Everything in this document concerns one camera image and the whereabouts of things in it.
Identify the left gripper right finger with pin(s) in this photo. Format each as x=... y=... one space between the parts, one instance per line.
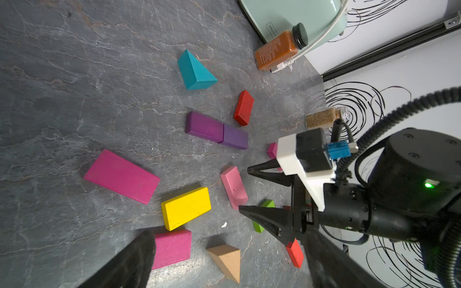
x=330 y=267

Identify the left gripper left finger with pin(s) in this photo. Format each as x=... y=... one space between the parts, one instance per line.
x=130 y=268

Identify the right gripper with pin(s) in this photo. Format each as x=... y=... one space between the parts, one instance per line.
x=284 y=225

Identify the green block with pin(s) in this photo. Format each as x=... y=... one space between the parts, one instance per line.
x=266 y=204

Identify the light pink block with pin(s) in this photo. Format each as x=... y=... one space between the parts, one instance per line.
x=234 y=187

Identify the yellow block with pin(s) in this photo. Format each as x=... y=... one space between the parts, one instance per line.
x=180 y=210

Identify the magenta block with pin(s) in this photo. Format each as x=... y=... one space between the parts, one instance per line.
x=272 y=151
x=123 y=177
x=171 y=248

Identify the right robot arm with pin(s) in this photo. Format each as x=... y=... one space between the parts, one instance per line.
x=404 y=187

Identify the red block front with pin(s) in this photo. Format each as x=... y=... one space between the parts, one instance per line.
x=295 y=253

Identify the violet purple block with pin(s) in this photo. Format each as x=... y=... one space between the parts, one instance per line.
x=235 y=138

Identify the tan wooden triangle block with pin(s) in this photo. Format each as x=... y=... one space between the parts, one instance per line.
x=228 y=259

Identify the glass jar tan spice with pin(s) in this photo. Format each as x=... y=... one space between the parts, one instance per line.
x=326 y=118

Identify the red block near toaster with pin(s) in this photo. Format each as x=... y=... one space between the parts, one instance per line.
x=244 y=108

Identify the dark purple block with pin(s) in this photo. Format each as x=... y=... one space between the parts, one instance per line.
x=204 y=127

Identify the teal triangle block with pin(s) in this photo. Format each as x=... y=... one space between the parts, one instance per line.
x=195 y=76

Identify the brown spice bottle black cap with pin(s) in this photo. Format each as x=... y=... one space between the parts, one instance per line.
x=283 y=47

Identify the mint green toaster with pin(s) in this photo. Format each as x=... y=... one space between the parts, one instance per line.
x=271 y=18

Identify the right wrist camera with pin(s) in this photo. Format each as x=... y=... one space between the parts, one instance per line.
x=309 y=156

